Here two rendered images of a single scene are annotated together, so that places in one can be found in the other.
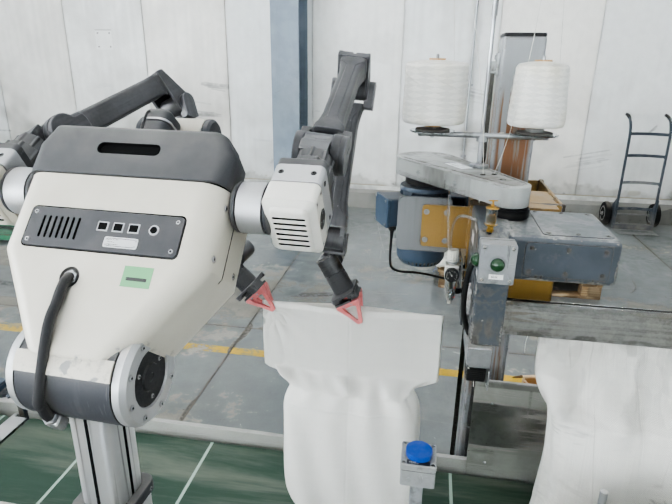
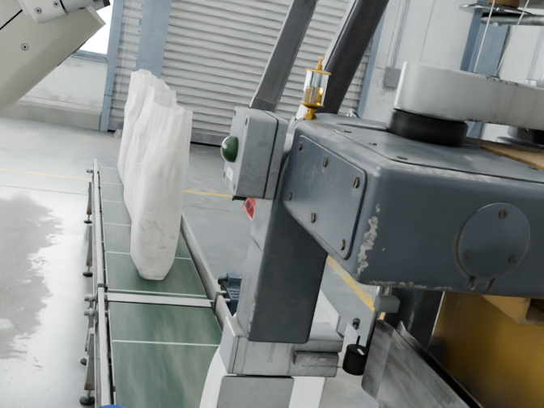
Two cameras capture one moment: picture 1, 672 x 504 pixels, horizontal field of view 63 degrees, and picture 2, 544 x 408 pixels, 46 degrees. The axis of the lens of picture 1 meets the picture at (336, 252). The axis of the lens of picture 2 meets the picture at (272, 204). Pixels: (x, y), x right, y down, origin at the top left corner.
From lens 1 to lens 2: 1.30 m
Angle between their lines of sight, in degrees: 60
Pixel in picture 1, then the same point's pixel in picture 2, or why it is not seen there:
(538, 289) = (530, 384)
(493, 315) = (253, 271)
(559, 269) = (311, 205)
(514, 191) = (405, 70)
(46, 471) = (155, 333)
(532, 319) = (404, 388)
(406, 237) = not seen: hidden behind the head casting
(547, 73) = not seen: outside the picture
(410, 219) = not seen: hidden behind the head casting
